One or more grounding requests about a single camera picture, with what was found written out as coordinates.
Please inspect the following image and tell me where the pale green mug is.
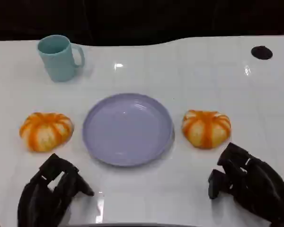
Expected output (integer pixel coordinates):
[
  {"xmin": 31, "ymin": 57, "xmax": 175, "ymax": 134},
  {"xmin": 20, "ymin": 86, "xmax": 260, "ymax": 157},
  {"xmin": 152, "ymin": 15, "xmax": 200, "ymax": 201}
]
[{"xmin": 37, "ymin": 35, "xmax": 86, "ymax": 83}]

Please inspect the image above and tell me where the lilac plate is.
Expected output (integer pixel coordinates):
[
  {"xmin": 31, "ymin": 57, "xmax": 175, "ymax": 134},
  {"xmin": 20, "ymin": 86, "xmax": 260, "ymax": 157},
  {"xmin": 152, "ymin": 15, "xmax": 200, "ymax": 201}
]
[{"xmin": 82, "ymin": 93, "xmax": 175, "ymax": 167}]

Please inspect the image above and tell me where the orange white toy bread roll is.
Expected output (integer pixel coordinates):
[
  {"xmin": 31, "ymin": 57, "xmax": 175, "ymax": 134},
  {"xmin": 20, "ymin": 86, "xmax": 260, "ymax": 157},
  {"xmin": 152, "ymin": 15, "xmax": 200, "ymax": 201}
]
[
  {"xmin": 181, "ymin": 109, "xmax": 232, "ymax": 149},
  {"xmin": 19, "ymin": 112, "xmax": 74, "ymax": 153}
]

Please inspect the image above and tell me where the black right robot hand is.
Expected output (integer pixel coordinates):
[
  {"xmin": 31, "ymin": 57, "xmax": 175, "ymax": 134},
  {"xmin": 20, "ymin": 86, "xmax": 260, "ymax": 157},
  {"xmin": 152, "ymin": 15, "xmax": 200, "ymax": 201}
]
[{"xmin": 208, "ymin": 142, "xmax": 284, "ymax": 227}]

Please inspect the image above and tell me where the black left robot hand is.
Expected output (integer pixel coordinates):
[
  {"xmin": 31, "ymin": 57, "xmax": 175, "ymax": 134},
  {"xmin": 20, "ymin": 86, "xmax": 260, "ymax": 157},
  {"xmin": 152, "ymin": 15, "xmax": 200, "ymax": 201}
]
[{"xmin": 17, "ymin": 153, "xmax": 95, "ymax": 227}]

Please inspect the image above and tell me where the black table cable grommet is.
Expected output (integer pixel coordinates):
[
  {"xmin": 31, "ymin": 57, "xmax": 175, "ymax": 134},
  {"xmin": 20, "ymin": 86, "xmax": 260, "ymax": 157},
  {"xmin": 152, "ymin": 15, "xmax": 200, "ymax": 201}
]
[{"xmin": 250, "ymin": 45, "xmax": 273, "ymax": 60}]

